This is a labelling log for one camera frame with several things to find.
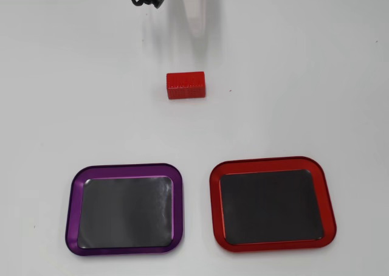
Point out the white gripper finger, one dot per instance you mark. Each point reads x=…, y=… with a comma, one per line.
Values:
x=199, y=20

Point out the red studded block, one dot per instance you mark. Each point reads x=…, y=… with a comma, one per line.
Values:
x=186, y=86

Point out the red metal tray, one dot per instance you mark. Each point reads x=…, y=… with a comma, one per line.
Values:
x=272, y=206

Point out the purple metal tray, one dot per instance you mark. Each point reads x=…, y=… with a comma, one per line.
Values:
x=124, y=210

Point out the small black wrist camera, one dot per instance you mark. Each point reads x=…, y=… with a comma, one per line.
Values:
x=158, y=1

